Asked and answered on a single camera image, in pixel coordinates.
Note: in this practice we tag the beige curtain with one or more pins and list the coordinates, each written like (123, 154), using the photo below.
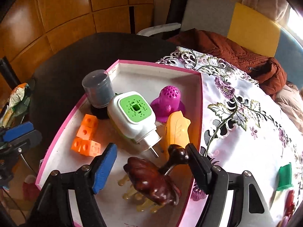
(276, 10)

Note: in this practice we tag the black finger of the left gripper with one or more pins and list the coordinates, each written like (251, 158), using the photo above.
(24, 143)

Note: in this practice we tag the brown wooden massage comb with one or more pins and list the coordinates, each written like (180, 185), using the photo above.
(152, 183)

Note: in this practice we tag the white green plug-in device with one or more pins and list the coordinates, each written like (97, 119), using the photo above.
(135, 120)

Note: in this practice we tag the green plastic funnel piece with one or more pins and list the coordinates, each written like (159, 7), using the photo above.
(284, 177)

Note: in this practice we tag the orange white snack bag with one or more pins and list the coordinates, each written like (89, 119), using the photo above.
(17, 104)

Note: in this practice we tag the pinkish grey blanket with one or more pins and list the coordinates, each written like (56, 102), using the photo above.
(289, 98)

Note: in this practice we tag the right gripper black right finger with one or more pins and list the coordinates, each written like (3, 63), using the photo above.
(200, 167)

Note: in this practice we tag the magenta perforated suction toy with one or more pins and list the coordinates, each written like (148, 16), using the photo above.
(168, 102)

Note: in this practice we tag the rust brown quilted jacket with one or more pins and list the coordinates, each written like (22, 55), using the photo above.
(266, 70)

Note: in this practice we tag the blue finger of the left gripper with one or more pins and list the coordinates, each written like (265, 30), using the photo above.
(15, 132)

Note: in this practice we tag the orange yellow plastic case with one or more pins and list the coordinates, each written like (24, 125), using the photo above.
(176, 131)

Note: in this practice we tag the grey yellow blue sofa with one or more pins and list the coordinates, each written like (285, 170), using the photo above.
(247, 28)

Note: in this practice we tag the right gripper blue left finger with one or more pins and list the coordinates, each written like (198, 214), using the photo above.
(102, 166)

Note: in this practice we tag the floral embroidered white tablecloth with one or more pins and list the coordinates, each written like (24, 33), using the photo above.
(243, 128)

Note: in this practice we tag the white curved armrest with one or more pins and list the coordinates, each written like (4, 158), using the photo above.
(159, 29)

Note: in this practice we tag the orange linking cubes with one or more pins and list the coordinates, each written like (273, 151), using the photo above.
(83, 142)

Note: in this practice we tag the black spool clear cover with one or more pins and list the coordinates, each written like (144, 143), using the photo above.
(99, 91)

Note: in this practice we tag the red metallic capsule case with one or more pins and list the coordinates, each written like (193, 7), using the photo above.
(289, 206)

